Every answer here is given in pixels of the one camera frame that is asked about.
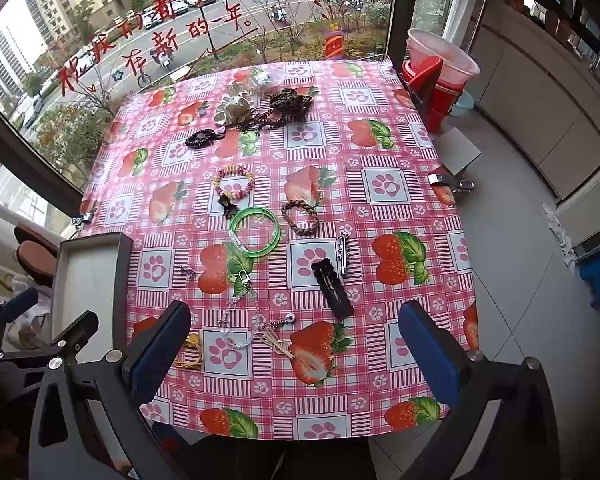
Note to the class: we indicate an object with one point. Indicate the grey shallow box tray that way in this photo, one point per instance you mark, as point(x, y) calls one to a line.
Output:
point(92, 280)

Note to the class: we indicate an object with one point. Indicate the white kitchen cabinet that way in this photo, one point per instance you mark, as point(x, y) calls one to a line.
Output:
point(540, 110)

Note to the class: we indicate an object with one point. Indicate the stack of red buckets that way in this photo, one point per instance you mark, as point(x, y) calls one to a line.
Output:
point(440, 90)

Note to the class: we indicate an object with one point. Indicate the brown slipper with pink sole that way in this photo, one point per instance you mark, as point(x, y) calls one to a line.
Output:
point(37, 260)
point(32, 234)

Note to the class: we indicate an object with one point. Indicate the green translucent bangle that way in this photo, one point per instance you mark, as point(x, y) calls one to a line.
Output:
point(275, 232)

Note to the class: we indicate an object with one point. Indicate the parked bicycle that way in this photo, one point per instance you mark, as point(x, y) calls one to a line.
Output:
point(144, 79)

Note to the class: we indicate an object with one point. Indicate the light blue basin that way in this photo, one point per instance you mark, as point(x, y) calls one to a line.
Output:
point(464, 105)

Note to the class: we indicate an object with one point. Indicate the silver earrings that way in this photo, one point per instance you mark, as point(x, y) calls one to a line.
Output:
point(186, 272)

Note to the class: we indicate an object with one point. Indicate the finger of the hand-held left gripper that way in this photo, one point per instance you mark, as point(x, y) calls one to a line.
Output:
point(77, 330)
point(17, 305)

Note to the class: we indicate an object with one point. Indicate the clear plastic bag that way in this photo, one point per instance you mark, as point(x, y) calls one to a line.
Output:
point(267, 80)

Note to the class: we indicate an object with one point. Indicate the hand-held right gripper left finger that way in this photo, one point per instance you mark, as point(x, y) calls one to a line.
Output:
point(160, 347)

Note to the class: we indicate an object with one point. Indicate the gold hair clip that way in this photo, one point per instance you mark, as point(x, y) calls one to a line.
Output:
point(192, 347)

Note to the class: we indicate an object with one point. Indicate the grey flat board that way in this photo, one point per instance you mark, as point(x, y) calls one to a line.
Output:
point(462, 152)

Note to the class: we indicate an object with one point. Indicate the pink strawberry print tablecloth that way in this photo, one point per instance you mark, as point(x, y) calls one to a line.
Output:
point(380, 135)

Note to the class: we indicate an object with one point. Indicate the white flower claw clip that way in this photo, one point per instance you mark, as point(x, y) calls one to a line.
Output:
point(232, 110)

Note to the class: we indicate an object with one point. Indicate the black hair comb clip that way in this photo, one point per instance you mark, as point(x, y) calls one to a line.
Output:
point(200, 139)

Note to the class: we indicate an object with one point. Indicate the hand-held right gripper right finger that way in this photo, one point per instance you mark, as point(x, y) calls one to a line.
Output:
point(425, 355)

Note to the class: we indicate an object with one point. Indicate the small black claw clip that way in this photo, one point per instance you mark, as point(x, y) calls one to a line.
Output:
point(226, 206)

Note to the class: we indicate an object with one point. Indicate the black snap hair clip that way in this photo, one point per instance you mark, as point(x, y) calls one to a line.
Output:
point(332, 287)

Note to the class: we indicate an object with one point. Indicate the parked scooter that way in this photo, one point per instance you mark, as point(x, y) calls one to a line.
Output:
point(164, 61)

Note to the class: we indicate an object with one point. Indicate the silver metal hair clip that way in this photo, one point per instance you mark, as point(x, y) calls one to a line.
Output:
point(343, 255)

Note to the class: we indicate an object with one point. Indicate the metal table clamp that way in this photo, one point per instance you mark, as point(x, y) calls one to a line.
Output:
point(452, 182)
point(82, 220)

